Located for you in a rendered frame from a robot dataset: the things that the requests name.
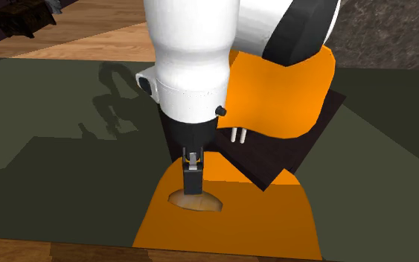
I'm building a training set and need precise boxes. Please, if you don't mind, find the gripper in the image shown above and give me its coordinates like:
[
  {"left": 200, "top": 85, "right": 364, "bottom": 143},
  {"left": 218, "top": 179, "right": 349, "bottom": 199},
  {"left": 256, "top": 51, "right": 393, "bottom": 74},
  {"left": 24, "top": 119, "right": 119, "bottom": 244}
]
[{"left": 161, "top": 108, "right": 218, "bottom": 197}]

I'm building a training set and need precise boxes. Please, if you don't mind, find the tan wooden oval object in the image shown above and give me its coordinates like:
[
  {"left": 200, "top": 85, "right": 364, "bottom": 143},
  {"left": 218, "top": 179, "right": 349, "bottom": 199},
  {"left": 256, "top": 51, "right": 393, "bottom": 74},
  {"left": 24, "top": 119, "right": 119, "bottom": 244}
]
[{"left": 167, "top": 188, "right": 224, "bottom": 213}]

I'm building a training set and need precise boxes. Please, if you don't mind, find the dark brown square board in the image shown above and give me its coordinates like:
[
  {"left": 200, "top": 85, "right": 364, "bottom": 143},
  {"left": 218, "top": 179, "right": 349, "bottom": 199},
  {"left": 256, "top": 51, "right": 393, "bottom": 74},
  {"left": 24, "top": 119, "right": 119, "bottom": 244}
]
[{"left": 158, "top": 88, "right": 348, "bottom": 192}]

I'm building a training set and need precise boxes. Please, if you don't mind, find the dark green flat furniture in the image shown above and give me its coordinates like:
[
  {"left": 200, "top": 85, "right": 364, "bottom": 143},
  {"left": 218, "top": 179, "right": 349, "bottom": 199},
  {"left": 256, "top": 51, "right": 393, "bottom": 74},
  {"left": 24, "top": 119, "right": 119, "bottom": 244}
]
[{"left": 0, "top": 57, "right": 419, "bottom": 262}]

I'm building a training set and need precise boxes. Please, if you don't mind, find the dark wooden furniture piece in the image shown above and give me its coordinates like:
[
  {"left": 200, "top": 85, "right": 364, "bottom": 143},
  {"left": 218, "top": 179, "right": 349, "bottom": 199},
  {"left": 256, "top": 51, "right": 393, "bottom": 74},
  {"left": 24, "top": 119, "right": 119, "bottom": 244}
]
[{"left": 0, "top": 0, "right": 58, "bottom": 39}]

